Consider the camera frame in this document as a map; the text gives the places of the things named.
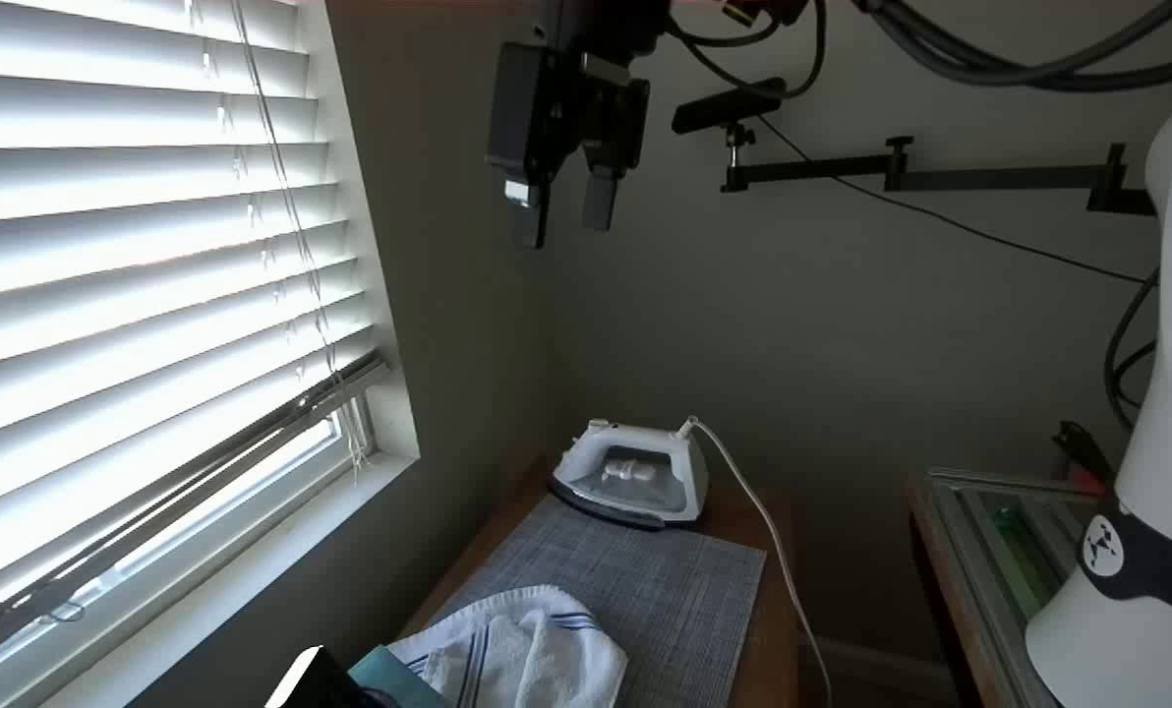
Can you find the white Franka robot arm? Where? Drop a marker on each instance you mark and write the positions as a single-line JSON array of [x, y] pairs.
[[1169, 396]]

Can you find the wooden table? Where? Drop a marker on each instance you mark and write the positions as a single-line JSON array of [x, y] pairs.
[[778, 655]]

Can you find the white towel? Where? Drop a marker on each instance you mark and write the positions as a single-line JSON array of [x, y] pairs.
[[521, 649]]

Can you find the red and black clamp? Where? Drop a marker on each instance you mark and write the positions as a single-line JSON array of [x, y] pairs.
[[1085, 452]]

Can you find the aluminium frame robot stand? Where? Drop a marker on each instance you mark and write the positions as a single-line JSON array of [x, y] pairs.
[[993, 574]]

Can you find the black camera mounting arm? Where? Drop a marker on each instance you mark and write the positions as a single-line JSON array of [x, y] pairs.
[[954, 174]]

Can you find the white window frame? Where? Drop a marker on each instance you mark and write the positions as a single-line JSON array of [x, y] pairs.
[[377, 396]]

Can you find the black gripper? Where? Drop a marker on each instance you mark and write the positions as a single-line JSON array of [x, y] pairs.
[[600, 26]]

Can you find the white window blinds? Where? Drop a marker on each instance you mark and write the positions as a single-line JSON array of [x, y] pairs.
[[129, 261]]

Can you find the white clothes iron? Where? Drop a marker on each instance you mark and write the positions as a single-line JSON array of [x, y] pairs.
[[630, 473]]

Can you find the black bar camera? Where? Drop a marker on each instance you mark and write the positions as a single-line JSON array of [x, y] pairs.
[[730, 105]]

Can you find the teal cardboard box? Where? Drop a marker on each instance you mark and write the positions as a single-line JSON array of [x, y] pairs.
[[397, 676]]

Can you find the grey ironing board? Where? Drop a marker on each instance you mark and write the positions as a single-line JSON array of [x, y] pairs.
[[669, 590]]

